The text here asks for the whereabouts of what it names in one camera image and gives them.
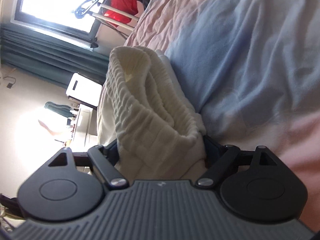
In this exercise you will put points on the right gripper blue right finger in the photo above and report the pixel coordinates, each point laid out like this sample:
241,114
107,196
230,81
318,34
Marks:
219,162

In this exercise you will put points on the dark teal hanging towel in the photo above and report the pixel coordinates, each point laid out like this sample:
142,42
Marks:
62,110

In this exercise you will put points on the window with dark frame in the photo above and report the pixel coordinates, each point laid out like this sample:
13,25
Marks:
58,16

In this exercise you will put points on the red garment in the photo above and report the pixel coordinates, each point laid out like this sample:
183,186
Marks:
128,6

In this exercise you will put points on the pastel tie-dye duvet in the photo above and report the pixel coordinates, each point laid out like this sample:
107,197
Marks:
251,69

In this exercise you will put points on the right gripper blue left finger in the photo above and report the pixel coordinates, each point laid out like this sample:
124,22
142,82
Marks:
103,160

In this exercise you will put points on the garment steamer stand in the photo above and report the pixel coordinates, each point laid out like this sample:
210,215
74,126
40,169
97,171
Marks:
96,9

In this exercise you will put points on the white chair back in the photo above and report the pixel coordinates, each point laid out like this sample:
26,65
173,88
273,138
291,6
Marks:
84,90

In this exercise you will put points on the white sweatpants with black stripe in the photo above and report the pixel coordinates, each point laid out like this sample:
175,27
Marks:
143,108

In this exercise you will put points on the white dresser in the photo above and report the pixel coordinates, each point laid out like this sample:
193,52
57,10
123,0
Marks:
84,134

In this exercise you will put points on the teal curtain left of window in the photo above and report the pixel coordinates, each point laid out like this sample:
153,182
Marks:
49,58

